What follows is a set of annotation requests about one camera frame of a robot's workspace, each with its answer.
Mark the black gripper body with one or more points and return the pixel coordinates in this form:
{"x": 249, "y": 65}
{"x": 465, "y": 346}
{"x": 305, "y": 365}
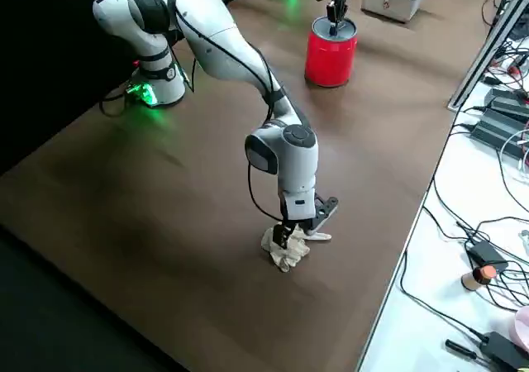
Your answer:
{"x": 283, "y": 213}

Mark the white disposable gloves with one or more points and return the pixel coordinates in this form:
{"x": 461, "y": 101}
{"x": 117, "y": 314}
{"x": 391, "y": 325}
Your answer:
{"x": 289, "y": 254}

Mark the red trash can silver lid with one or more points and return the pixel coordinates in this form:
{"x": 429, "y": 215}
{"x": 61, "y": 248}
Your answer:
{"x": 330, "y": 58}

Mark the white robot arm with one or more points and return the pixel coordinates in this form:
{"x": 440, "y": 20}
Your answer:
{"x": 223, "y": 45}

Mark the silver aluminium case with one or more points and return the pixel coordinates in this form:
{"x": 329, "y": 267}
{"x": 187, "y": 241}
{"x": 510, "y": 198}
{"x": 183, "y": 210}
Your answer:
{"x": 392, "y": 0}

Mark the small black power adapter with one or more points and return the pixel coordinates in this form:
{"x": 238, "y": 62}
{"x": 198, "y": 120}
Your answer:
{"x": 485, "y": 254}

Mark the large black power brick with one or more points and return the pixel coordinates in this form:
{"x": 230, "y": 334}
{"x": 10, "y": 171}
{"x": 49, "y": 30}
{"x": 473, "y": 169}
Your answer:
{"x": 496, "y": 134}
{"x": 508, "y": 99}

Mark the pink round object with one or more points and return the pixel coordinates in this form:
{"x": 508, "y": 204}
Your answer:
{"x": 522, "y": 330}

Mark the aluminium upright post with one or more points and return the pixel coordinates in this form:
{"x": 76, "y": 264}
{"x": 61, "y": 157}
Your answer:
{"x": 483, "y": 49}

